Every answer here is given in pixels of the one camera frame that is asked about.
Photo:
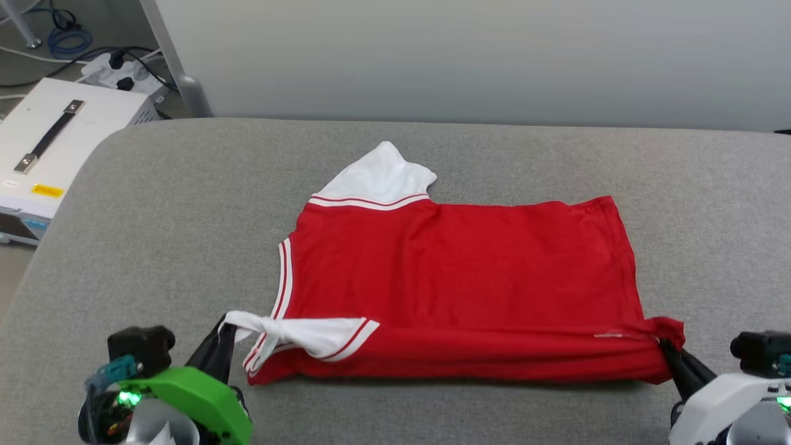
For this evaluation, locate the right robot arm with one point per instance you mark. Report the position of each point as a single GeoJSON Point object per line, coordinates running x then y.
{"type": "Point", "coordinates": [763, 429]}

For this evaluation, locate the grey metal frame leg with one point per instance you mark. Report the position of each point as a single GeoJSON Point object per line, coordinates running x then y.
{"type": "Point", "coordinates": [179, 68]}

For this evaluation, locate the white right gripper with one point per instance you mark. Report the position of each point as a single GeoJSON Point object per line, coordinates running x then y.
{"type": "Point", "coordinates": [717, 405]}

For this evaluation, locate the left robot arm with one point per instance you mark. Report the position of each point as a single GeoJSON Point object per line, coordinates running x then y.
{"type": "Point", "coordinates": [148, 426]}

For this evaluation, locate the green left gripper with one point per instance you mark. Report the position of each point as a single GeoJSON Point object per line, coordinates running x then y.
{"type": "Point", "coordinates": [198, 395]}

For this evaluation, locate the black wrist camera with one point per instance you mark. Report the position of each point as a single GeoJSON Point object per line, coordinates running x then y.
{"type": "Point", "coordinates": [763, 352]}
{"type": "Point", "coordinates": [141, 347]}

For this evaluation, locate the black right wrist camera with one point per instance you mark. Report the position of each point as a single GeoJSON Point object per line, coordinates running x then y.
{"type": "Point", "coordinates": [763, 352]}

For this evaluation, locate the red and white shirt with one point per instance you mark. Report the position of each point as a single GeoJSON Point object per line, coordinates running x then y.
{"type": "Point", "coordinates": [457, 278]}

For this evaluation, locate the white metal leg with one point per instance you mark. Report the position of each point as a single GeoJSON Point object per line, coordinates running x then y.
{"type": "Point", "coordinates": [21, 25]}

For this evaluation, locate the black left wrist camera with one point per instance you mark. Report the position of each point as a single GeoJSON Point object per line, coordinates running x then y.
{"type": "Point", "coordinates": [141, 347]}

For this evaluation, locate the white power strip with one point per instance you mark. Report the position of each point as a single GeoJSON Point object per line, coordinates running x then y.
{"type": "Point", "coordinates": [126, 71]}

